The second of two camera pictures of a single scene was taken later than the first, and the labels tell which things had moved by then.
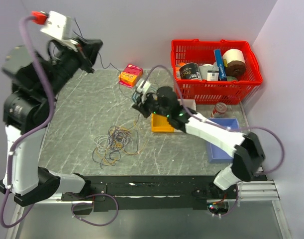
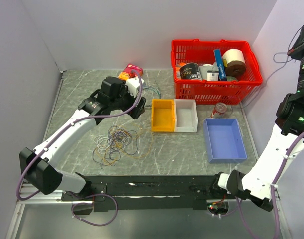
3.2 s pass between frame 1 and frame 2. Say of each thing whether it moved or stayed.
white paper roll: stayed
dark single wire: moved
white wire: stayed
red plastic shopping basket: stayed
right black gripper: moved
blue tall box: stayed
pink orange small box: stayed
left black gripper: moved
